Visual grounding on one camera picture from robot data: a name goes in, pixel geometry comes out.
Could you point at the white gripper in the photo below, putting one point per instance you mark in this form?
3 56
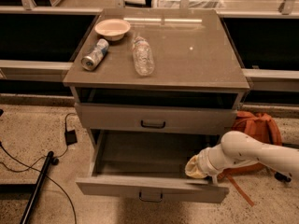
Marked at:
204 163

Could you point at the white paper bowl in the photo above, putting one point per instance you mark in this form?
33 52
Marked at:
112 29

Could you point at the clear plastic water bottle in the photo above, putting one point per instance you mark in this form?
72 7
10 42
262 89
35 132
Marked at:
142 56

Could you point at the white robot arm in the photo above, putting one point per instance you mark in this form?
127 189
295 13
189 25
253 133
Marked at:
236 150

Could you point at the grey drawer cabinet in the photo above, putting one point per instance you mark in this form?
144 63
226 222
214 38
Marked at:
195 64

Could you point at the grey top drawer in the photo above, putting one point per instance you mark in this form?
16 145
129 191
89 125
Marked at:
155 119

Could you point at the silver blue drink can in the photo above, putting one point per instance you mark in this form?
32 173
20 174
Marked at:
92 59

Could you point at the orange backpack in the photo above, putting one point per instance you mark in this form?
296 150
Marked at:
261 127

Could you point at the grey drawer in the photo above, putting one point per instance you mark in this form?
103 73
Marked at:
149 167
155 119

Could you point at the black metal floor bar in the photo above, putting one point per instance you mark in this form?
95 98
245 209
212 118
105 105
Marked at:
37 188

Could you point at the black power adapter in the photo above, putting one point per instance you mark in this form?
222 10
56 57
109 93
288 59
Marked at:
70 137

